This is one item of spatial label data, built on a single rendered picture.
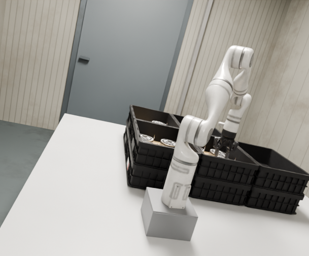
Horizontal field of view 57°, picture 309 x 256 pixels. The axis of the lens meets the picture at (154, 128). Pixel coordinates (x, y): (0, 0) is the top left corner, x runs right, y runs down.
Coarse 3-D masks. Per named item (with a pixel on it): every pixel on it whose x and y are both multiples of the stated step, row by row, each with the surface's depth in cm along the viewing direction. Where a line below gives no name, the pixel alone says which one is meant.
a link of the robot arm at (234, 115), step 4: (244, 96) 142; (248, 96) 142; (244, 100) 142; (248, 100) 142; (244, 104) 142; (248, 104) 143; (240, 108) 144; (244, 108) 143; (232, 112) 145; (236, 112) 144; (240, 112) 144; (228, 116) 147; (232, 116) 145; (236, 116) 145; (240, 116) 145; (232, 120) 145; (236, 120) 145; (240, 120) 147
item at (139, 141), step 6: (138, 120) 161; (168, 126) 165; (138, 132) 138; (138, 138) 129; (138, 144) 126; (144, 144) 125; (150, 144) 125; (156, 144) 127; (192, 144) 142; (162, 150) 127; (168, 150) 127; (198, 150) 134
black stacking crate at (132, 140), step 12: (132, 132) 157; (144, 132) 164; (156, 132) 165; (168, 132) 166; (132, 144) 146; (132, 156) 134; (144, 156) 128; (156, 156) 129; (168, 156) 129; (168, 168) 131
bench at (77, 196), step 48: (48, 144) 155; (96, 144) 173; (48, 192) 111; (96, 192) 120; (144, 192) 131; (0, 240) 81; (48, 240) 86; (96, 240) 91; (144, 240) 97; (192, 240) 104; (240, 240) 113; (288, 240) 122
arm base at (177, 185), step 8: (176, 168) 100; (184, 168) 99; (192, 168) 100; (168, 176) 103; (176, 176) 100; (184, 176) 99; (192, 176) 102; (168, 184) 102; (176, 184) 100; (184, 184) 100; (168, 192) 102; (176, 192) 100; (184, 192) 101; (168, 200) 102; (176, 200) 102; (184, 200) 103
